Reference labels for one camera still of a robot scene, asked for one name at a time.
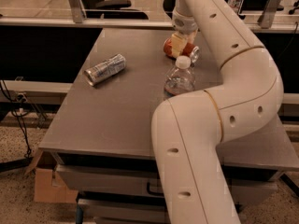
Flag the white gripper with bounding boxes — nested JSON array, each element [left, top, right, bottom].
[[171, 9, 198, 58]]

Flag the red coke can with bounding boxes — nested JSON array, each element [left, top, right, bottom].
[[164, 38, 200, 63]]

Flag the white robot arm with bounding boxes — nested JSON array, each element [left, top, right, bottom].
[[151, 0, 283, 224]]

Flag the silver blue energy drink can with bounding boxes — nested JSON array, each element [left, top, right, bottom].
[[83, 54, 126, 86]]

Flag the clear plastic water bottle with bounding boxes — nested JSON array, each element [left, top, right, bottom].
[[164, 56, 195, 99]]

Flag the metal glass railing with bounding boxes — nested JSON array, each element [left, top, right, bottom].
[[0, 0, 299, 34]]

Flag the black office chair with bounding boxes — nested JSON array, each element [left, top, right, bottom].
[[81, 0, 149, 20]]

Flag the grey metal drawer cabinet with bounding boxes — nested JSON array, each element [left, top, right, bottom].
[[38, 27, 299, 224]]

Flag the lower grey drawer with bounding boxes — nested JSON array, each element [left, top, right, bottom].
[[78, 198, 248, 224]]

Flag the cardboard box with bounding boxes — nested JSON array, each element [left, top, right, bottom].
[[24, 148, 78, 203]]

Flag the top drawer with black handle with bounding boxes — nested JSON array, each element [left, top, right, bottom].
[[56, 164, 278, 205]]

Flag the black cables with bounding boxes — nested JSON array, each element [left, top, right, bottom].
[[0, 79, 34, 159]]

